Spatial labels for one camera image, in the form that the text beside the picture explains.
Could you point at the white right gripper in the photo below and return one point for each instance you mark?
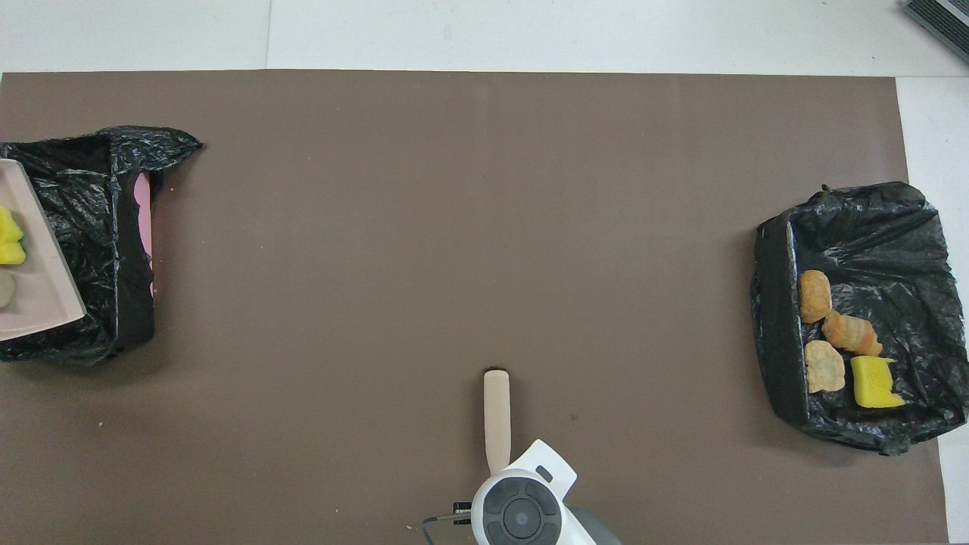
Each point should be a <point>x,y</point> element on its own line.
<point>541,462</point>

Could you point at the pink bin with black bag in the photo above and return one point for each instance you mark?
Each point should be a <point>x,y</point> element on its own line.
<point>98,227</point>

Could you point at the beige plastic dustpan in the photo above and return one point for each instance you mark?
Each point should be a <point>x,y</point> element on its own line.
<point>45,288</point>

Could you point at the pale puffed pastry chunk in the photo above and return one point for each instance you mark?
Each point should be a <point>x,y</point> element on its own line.
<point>825,367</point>

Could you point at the beige hand brush black bristles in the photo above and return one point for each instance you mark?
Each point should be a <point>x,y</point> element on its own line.
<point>496,416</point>

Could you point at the orange striped croissant piece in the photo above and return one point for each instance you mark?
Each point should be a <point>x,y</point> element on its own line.
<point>852,333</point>

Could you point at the grey slatted device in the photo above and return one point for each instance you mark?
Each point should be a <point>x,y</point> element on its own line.
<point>946,19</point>

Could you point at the brown bread roll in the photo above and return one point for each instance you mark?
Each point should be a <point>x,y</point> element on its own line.
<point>814,297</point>

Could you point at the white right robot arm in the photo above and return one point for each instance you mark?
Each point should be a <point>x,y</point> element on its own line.
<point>522,518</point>

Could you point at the notched yellow sponge piece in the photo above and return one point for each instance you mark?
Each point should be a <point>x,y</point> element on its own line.
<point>874,382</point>

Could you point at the pale greenish bread chunk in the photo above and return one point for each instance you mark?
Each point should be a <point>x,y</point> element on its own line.
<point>6,290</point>

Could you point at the brown table mat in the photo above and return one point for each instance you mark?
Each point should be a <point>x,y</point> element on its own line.
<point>484,98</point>

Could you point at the rounded yellow sponge piece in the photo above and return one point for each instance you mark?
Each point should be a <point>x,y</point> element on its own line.
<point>9,225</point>

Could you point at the small yellow sponge piece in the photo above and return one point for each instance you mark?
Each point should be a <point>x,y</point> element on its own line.
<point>11,253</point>

